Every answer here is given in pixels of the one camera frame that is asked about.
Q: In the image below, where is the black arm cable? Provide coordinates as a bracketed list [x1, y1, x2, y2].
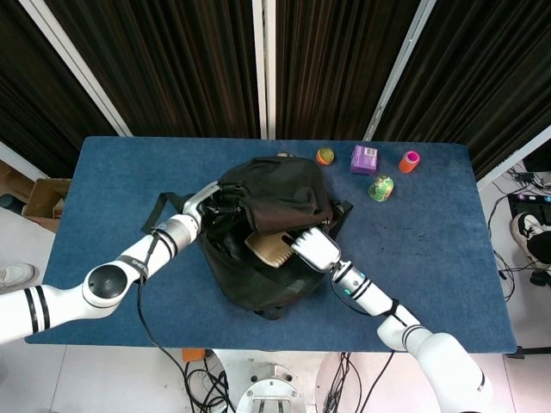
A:
[136, 230, 238, 413]
[331, 281, 417, 388]

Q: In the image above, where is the black trouser leg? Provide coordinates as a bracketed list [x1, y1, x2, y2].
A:
[527, 234, 551, 264]

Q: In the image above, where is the spiral bound notebook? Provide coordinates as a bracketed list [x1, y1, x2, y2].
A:
[244, 230, 302, 268]

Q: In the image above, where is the dark pleated curtain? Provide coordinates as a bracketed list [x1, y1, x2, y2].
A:
[0, 0, 120, 178]
[45, 0, 259, 138]
[374, 0, 551, 180]
[275, 0, 417, 141]

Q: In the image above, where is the brown cardboard box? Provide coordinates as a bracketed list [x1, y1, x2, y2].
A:
[22, 177, 72, 233]

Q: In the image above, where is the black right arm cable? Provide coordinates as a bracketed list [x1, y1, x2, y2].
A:
[331, 281, 417, 388]

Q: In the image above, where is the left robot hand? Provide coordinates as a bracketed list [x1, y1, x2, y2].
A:
[183, 180, 249, 225]

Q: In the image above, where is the white and black sneaker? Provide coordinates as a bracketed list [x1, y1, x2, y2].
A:
[510, 212, 546, 263]

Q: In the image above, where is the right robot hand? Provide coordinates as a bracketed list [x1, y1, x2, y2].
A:
[290, 226, 344, 274]

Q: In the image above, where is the green printed cup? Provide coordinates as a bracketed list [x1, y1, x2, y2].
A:
[368, 173, 396, 203]

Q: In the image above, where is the black fabric backpack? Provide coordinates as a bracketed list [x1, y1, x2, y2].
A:
[141, 155, 355, 322]

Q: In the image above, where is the orange cup with pink rim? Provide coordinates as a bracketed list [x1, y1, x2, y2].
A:
[398, 150, 421, 175]

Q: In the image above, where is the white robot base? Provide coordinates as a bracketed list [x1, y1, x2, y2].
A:
[234, 350, 328, 413]

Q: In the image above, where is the purple carton box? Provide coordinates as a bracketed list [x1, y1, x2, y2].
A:
[349, 145, 382, 176]

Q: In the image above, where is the white frame post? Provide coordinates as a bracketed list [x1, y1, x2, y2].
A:
[19, 0, 133, 138]
[475, 128, 551, 190]
[363, 0, 438, 141]
[251, 0, 277, 139]
[0, 141, 44, 174]

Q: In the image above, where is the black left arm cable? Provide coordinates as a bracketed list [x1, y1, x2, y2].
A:
[136, 230, 238, 413]

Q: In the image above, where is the small orange device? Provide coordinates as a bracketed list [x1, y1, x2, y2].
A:
[181, 346, 208, 363]

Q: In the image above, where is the black power strip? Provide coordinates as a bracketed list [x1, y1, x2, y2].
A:
[507, 192, 551, 216]

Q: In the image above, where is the black floor cable bundle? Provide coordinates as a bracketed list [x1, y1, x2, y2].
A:
[486, 167, 551, 302]
[322, 352, 391, 413]
[183, 359, 237, 413]

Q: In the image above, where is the white shoe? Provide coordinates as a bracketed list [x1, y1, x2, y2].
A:
[0, 262, 40, 296]

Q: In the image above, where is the blue table cloth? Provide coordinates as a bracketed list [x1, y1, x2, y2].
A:
[24, 136, 517, 354]

